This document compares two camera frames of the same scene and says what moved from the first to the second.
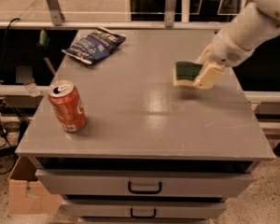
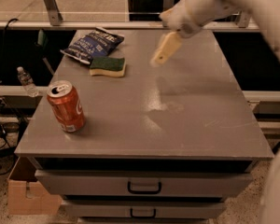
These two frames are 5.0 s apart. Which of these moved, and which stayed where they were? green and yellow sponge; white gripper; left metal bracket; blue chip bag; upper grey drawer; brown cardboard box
Moved: green and yellow sponge; white gripper
Stayed: upper grey drawer; blue chip bag; left metal bracket; brown cardboard box
